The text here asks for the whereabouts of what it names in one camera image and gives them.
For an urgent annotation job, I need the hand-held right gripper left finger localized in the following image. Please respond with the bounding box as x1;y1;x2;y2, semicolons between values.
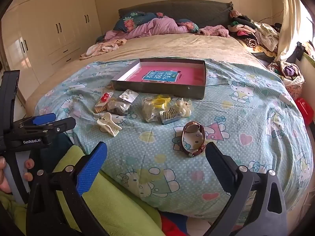
26;141;110;236

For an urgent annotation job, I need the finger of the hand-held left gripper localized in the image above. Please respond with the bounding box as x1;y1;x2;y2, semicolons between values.
13;112;57;129
25;117;77;136

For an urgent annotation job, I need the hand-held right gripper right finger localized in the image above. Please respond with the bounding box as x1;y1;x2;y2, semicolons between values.
204;142;288;236

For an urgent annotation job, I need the white hair claw clip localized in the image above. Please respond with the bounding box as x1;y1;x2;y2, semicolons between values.
93;112;123;137

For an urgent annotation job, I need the brown strap wristwatch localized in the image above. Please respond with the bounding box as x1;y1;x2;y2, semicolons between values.
182;121;206;157

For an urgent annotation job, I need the red cherry hair tie packet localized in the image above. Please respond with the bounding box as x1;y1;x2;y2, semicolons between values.
97;92;114;106

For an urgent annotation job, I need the dark hair accessory bag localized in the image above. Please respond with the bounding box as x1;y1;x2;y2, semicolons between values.
107;98;133;115

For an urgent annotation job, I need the pearl flower hair clip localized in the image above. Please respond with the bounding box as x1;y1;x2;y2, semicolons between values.
172;98;193;118

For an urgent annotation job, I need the yellow bangle bag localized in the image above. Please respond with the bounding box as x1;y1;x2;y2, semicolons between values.
141;94;171;123

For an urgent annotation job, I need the shallow grey cardboard box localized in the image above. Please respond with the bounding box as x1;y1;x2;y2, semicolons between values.
111;58;207;100

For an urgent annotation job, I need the person's left hand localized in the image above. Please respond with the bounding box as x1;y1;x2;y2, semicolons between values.
0;156;35;193

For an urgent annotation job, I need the cartoon cat printed blanket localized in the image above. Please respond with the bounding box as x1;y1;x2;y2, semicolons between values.
34;59;313;218

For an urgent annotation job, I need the lime green cloth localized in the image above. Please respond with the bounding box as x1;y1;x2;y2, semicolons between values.
0;145;164;236

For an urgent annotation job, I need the bow earrings card packet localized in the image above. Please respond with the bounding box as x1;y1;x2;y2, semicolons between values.
119;89;139;103

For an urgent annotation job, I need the red cloth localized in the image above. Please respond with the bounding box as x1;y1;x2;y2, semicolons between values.
160;214;189;236

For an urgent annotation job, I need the cream wardrobe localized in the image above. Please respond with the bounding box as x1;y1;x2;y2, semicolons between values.
0;0;102;84

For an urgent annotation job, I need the pale pink patterned pajamas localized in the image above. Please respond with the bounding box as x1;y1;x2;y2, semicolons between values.
79;39;127;60

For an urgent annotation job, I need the red box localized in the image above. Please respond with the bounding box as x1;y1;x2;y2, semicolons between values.
294;98;308;124

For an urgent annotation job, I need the woven basket with clothes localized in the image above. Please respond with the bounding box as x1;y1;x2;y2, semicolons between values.
268;60;306;100

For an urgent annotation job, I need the dark floral pillow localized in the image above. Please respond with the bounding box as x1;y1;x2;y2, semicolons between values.
116;11;199;33

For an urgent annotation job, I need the beige bedspread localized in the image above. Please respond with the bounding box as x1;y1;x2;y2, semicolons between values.
25;33;261;118

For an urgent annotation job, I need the fuzzy pink garment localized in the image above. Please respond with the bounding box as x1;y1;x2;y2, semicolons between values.
197;25;230;38

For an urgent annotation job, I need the pink duvet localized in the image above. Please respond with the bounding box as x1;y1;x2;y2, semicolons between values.
105;16;190;41

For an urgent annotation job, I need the pile of mixed clothes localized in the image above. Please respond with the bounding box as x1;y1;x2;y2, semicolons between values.
228;10;282;57

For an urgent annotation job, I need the green edged windowsill cover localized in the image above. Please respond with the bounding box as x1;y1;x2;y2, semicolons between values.
301;52;315;68

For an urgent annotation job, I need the grey padded headboard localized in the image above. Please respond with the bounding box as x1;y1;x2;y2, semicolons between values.
118;0;233;30

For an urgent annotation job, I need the cream curtain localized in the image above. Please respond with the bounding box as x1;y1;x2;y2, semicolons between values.
274;0;310;62

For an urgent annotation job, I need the beige spiral hair tie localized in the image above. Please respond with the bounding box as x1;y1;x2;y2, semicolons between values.
94;104;109;114

